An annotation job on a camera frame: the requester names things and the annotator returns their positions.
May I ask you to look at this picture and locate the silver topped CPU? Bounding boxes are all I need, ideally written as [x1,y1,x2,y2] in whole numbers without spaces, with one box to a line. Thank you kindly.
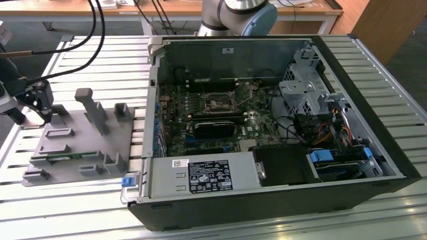
[22,106,47,126]

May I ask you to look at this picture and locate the black RAM slot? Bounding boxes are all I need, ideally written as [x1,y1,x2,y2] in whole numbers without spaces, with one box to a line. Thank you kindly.
[199,79,236,87]
[190,112,247,119]
[199,84,238,93]
[191,117,247,124]

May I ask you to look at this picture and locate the black expansion slot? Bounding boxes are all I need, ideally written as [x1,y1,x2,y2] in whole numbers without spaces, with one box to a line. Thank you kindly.
[186,147,226,155]

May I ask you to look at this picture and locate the CPU socket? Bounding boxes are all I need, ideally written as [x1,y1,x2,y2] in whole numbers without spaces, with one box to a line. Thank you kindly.
[203,92,240,113]

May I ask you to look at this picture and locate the grey parts rack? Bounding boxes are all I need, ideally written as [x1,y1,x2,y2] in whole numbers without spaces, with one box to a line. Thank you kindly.
[20,87,136,188]

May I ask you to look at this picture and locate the green RAM stick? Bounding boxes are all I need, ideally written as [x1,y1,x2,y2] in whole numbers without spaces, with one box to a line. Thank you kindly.
[46,153,102,161]

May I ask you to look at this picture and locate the blue case release latch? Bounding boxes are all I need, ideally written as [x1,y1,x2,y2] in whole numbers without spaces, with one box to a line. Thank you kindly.
[120,175,140,189]

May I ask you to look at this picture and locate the grey power supply unit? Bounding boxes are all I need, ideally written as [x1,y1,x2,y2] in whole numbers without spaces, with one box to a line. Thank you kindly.
[143,151,266,201]

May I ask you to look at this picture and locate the black graphics card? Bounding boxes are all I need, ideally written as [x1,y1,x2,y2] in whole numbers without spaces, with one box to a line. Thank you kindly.
[192,121,236,140]

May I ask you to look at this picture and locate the thin metal locking lever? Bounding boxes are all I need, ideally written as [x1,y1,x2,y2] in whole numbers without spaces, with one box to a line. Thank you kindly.
[239,92,258,108]

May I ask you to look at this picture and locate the metal socket cover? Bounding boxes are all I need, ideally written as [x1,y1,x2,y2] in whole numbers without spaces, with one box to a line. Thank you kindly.
[232,79,266,101]

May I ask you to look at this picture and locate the silver chipset heatsink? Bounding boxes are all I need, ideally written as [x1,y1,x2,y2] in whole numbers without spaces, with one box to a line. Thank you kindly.
[239,139,261,152]

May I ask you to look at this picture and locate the green motherboard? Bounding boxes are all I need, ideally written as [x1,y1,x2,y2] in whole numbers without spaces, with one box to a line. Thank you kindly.
[155,79,291,157]

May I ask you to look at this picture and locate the black open PC case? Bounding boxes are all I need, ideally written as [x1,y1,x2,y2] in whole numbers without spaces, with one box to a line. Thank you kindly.
[119,33,422,232]

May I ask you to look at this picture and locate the silver metal drive cage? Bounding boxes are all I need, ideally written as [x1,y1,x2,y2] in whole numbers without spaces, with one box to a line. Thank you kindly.
[278,47,355,118]

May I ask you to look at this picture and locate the hard disk in blue carrier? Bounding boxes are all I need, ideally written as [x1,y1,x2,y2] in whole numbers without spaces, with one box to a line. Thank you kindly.
[309,147,369,180]

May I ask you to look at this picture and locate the brown wooden cabinet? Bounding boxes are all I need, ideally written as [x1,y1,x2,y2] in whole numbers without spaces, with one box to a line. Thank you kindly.
[330,0,427,66]

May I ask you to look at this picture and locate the thick black cable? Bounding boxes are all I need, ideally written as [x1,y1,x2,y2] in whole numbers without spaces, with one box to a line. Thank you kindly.
[24,0,107,83]

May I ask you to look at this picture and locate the black cable with bronze ferrule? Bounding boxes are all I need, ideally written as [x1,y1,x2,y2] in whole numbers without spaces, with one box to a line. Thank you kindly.
[0,0,100,58]

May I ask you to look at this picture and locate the wooden desk with white frame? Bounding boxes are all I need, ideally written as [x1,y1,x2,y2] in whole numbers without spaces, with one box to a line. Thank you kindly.
[0,0,345,36]

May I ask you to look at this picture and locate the yellow red power wires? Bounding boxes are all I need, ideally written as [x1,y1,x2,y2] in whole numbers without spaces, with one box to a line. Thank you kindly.
[313,124,355,146]

